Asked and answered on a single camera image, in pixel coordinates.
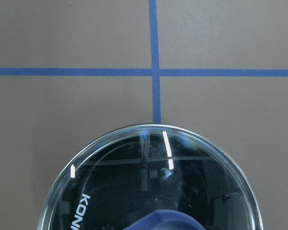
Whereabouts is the glass pot lid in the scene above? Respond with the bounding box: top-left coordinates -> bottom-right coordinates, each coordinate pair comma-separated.
37,124 -> 264,230

